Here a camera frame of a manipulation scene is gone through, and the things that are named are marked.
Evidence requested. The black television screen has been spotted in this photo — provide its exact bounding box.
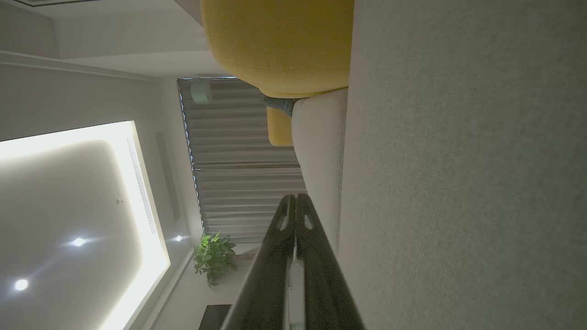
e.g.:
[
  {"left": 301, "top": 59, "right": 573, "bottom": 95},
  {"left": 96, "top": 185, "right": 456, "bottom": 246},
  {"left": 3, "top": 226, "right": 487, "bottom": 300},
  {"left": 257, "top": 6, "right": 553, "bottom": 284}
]
[{"left": 198, "top": 304, "right": 233, "bottom": 330}]

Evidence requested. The long white ceiling air vent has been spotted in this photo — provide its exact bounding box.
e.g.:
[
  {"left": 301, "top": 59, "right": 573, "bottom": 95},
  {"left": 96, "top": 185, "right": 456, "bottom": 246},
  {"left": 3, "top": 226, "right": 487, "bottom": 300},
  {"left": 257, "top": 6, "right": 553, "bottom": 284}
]
[{"left": 126, "top": 137, "right": 158, "bottom": 236}]

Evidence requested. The teal cloth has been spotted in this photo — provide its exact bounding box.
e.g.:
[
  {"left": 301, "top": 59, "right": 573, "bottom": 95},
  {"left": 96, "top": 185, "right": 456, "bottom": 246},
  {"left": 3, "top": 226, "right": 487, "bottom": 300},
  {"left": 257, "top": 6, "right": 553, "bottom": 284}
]
[{"left": 260, "top": 94, "right": 297, "bottom": 118}]

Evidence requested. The green potted plant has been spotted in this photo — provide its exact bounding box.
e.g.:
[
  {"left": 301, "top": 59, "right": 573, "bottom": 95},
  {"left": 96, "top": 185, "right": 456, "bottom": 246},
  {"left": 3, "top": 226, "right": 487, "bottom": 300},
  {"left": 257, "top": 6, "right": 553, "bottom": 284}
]
[{"left": 193, "top": 231, "right": 238, "bottom": 289}]

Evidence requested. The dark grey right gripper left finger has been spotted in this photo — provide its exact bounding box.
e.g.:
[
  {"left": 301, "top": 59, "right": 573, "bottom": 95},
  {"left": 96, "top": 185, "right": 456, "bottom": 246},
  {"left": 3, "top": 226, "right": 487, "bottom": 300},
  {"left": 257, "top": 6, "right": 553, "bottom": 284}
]
[{"left": 220, "top": 194, "right": 297, "bottom": 330}]

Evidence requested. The large yellow sofa backrest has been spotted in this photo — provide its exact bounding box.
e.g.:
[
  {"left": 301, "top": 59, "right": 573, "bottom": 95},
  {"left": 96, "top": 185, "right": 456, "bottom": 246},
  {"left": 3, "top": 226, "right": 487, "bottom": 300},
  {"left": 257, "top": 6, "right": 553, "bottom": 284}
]
[{"left": 200, "top": 0, "right": 355, "bottom": 99}]

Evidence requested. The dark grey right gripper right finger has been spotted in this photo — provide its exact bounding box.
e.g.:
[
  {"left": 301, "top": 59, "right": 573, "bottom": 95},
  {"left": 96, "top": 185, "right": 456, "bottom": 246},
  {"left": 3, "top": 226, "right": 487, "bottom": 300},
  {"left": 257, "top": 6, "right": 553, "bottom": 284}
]
[{"left": 296, "top": 193, "right": 365, "bottom": 330}]

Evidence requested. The grey pleated curtain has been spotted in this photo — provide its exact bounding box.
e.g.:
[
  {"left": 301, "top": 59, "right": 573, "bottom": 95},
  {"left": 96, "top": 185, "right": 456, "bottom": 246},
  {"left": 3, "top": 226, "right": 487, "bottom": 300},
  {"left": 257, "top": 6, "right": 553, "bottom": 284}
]
[{"left": 177, "top": 77, "right": 307, "bottom": 244}]

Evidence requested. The long grey sofa seat cushion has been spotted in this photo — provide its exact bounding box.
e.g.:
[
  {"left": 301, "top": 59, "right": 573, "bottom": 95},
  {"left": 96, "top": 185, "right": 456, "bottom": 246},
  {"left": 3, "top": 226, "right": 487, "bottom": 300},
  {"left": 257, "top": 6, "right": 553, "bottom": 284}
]
[{"left": 291, "top": 88, "right": 348, "bottom": 257}]

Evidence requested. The small yellow sofa backrest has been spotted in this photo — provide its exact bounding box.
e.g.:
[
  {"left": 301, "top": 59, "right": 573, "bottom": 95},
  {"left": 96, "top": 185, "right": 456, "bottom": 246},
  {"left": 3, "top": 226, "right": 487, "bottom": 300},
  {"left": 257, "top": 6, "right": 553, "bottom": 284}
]
[{"left": 266, "top": 106, "right": 294, "bottom": 147}]

